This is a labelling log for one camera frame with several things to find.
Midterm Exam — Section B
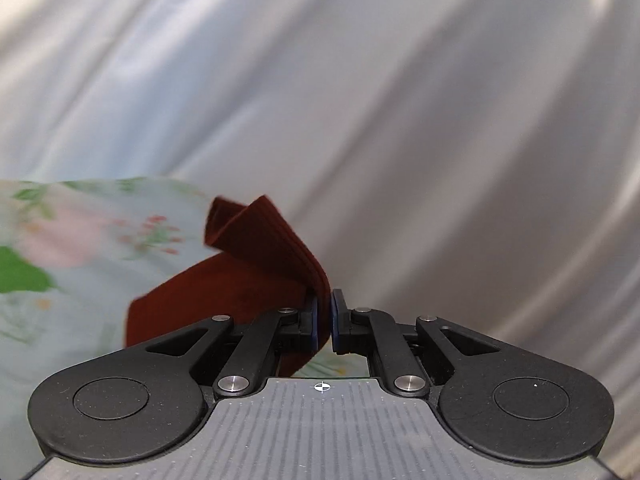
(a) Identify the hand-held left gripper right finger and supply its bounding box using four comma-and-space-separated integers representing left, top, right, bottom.
331, 288, 502, 400

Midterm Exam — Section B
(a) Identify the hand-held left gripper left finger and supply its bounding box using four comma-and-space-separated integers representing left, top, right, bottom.
134, 291, 320, 399

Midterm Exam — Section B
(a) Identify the floral printed blanket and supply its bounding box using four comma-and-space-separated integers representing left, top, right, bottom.
0, 176, 372, 480

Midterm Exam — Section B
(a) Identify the red knit garment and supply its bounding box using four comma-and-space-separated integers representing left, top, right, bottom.
125, 194, 331, 378

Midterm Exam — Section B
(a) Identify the white curtain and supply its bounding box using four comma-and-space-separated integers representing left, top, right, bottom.
0, 0, 640, 477

